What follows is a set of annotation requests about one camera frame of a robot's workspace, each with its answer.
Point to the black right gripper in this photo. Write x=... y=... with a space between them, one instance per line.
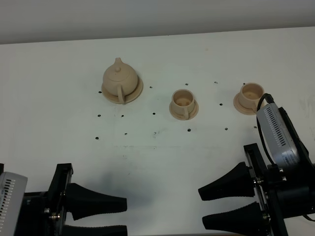
x=290 y=192

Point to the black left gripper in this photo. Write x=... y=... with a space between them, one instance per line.
x=44 y=212

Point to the beige ceramic teapot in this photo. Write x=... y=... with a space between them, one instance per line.
x=119 y=81

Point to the beige teapot saucer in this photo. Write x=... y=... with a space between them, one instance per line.
x=134 y=93

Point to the beige right cup saucer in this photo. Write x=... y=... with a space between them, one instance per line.
x=245 y=105

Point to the beige cup saucer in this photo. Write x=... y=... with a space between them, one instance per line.
x=245 y=105
x=184 y=112

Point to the beige left cup saucer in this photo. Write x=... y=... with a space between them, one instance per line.
x=184 y=112

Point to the beige right teacup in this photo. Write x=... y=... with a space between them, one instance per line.
x=250 y=95

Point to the beige teacup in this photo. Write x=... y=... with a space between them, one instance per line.
x=250 y=95
x=182 y=97

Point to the beige left teacup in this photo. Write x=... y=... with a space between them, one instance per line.
x=182 y=97

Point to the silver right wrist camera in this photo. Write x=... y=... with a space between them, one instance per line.
x=280 y=143

